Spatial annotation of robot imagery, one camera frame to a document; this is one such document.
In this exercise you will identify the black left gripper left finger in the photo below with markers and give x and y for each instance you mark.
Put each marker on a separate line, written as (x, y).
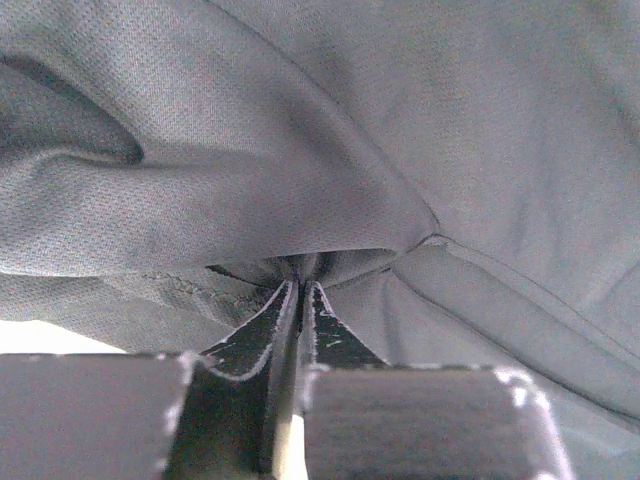
(224, 413)

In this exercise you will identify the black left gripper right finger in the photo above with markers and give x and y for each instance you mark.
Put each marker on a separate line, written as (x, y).
(367, 419)

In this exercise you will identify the black t-shirt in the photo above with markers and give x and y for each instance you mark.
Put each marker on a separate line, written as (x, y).
(462, 178)

